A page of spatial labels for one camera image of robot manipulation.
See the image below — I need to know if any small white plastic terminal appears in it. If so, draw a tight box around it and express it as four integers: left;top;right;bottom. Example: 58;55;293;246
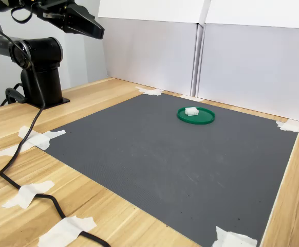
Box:
184;106;199;117

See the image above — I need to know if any round green lid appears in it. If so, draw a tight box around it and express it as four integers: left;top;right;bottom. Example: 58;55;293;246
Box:
177;106;216;126

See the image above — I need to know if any white partition board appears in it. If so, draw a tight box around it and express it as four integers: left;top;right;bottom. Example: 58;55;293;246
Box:
195;0;299;126
98;0;212;97

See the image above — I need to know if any white tape piece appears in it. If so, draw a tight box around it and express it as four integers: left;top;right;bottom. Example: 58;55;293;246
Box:
38;215;98;247
17;125;67;151
275;118;299;137
211;225;258;247
2;180;55;209
135;86;164;96

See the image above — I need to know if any long white tape strip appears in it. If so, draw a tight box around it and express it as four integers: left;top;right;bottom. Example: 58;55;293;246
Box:
0;140;34;159

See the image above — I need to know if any dark grey mat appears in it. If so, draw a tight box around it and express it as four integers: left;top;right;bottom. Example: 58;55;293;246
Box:
38;92;299;247

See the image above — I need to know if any black base cable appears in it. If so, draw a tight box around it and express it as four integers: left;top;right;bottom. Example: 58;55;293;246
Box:
0;82;27;107

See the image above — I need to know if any black camera cable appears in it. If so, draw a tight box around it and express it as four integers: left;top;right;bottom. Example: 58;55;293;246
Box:
0;2;111;247

